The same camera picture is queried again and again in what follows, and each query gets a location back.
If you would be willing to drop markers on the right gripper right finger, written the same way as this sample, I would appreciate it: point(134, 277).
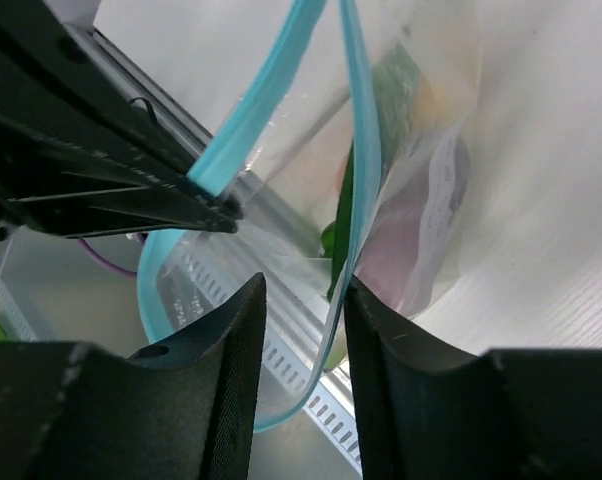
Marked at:
point(427, 410)

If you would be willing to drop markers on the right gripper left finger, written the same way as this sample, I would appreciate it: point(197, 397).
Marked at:
point(181, 408)

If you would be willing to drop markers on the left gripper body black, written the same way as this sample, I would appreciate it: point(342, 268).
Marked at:
point(49, 84)

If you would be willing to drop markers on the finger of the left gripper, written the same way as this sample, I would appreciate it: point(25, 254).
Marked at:
point(63, 189)

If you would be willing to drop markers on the green chili pepper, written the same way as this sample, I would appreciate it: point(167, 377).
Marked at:
point(335, 237)

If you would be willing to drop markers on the purple eggplant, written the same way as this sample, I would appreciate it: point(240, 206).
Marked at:
point(405, 249)

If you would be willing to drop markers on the clear zip top bag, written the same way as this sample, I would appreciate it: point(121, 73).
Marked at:
point(208, 53)

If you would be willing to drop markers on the yellow bell pepper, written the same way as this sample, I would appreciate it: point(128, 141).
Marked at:
point(450, 66)

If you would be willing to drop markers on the green bell pepper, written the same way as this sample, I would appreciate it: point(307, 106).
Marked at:
point(395, 84)

